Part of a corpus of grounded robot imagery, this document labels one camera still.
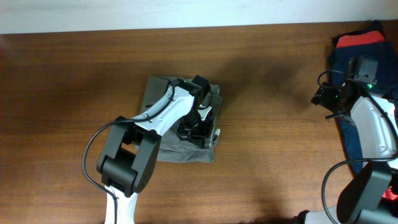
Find grey cargo shorts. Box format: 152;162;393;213
141;77;221;163

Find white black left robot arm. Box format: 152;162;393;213
96;75;214;223

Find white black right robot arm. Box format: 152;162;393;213
293;79;397;223

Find navy blue garment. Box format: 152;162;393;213
328;20;398;175

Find red garment top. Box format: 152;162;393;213
336;30;386;48

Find red garment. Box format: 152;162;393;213
382;186;398;201
336;30;386;48

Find red garment bottom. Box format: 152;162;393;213
382;186;398;201

